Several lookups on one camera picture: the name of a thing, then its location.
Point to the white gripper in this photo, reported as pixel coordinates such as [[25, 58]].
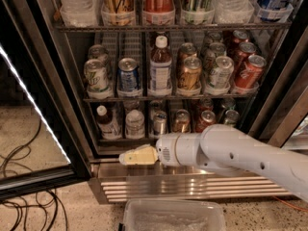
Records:
[[166, 148]]

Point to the silver redbull can front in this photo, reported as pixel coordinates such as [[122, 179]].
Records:
[[159, 123]]

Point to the silver redbull can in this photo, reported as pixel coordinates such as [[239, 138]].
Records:
[[154, 106], [159, 123]]

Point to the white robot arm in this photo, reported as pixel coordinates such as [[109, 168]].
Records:
[[227, 151]]

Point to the clear water bottle bottom shelf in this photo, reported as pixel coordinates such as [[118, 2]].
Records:
[[134, 125]]

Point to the stainless fridge base grille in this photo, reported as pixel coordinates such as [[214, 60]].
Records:
[[112, 182]]

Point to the brown juice bottle bottom shelf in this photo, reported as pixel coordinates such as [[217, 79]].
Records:
[[107, 123]]

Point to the gold can bottom shelf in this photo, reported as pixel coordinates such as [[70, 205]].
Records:
[[181, 122]]

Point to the silver redbull can behind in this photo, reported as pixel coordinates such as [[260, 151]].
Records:
[[154, 106]]

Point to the red can bottom front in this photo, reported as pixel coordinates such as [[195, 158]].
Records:
[[205, 119]]

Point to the brown tea bottle middle shelf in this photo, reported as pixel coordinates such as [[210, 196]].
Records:
[[160, 65]]

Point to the red can bottom behind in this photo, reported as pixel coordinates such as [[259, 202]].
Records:
[[200, 105]]

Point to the blue pepsi can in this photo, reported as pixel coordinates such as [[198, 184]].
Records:
[[128, 74]]

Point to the gold can middle front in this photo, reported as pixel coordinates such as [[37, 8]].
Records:
[[189, 73]]

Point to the green 7up can front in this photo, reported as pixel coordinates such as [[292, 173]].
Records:
[[96, 75]]

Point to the green 7up can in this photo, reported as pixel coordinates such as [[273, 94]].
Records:
[[100, 53], [96, 75]]

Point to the green can bottom front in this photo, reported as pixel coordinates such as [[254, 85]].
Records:
[[231, 118]]

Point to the green can bottom behind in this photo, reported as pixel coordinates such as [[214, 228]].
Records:
[[225, 104]]

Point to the open fridge glass door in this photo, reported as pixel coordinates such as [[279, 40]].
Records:
[[31, 57]]

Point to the white green can front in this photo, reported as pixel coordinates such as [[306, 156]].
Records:
[[220, 73]]

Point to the white green can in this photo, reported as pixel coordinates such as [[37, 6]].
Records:
[[211, 37], [213, 51], [220, 73]]

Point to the gold can middle behind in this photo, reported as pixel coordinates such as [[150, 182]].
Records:
[[186, 50]]

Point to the green 7up can behind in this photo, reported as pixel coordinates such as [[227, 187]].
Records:
[[100, 53]]

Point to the white green can middle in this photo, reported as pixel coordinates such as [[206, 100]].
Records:
[[213, 51]]

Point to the red coke can front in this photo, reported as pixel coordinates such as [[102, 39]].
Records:
[[250, 72]]

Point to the red coke can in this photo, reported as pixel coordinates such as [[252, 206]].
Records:
[[250, 72], [242, 52], [233, 39]]

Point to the white green can back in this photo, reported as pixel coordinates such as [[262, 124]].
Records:
[[211, 37]]

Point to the right fridge glass door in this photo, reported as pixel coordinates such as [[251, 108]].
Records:
[[286, 105]]

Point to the red coke can middle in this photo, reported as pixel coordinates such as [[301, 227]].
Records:
[[242, 52]]

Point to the red tall can top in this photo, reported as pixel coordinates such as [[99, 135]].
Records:
[[158, 12]]

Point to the gold tall can top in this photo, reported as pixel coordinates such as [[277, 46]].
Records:
[[118, 12]]

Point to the red coke can back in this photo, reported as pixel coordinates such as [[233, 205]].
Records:
[[233, 39]]

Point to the green striped can top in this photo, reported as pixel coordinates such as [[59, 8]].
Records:
[[196, 12]]

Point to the blue can top right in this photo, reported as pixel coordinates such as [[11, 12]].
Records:
[[272, 10]]

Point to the clear plastic bin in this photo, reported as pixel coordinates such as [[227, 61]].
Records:
[[153, 214]]

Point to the water bottle top left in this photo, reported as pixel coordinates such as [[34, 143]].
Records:
[[80, 13]]

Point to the water bottle top right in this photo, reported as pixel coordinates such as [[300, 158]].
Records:
[[232, 11]]

